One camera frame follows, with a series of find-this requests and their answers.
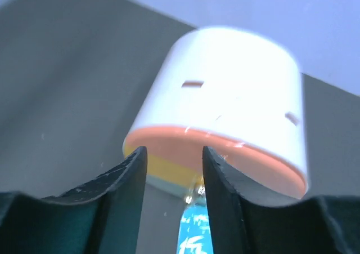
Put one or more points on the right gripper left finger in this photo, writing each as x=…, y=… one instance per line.
x=100, y=216

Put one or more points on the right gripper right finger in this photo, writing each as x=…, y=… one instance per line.
x=246, y=217

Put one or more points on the yellow drawer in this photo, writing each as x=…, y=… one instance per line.
x=173, y=168

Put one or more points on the orange top drawer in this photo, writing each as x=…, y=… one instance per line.
x=265, y=168

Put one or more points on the white drawer organizer shell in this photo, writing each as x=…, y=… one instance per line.
x=234, y=84

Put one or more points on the teal plastic package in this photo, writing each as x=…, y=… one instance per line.
x=194, y=235

